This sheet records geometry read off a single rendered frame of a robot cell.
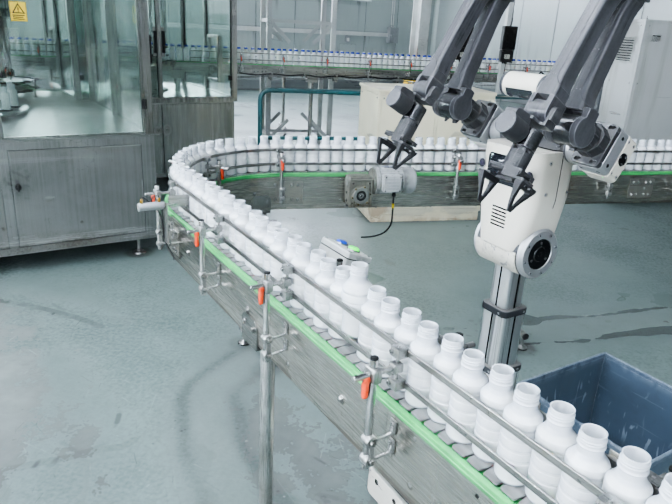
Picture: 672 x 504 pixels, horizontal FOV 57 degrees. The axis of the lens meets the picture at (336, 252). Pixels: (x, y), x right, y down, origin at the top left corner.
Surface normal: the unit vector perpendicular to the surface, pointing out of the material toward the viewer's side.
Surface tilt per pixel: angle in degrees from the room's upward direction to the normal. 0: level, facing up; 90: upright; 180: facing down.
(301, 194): 90
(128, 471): 0
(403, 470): 90
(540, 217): 101
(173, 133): 90
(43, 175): 90
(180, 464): 0
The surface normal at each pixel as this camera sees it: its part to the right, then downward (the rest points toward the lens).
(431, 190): 0.24, 0.35
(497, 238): -0.87, 0.13
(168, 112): 0.53, 0.32
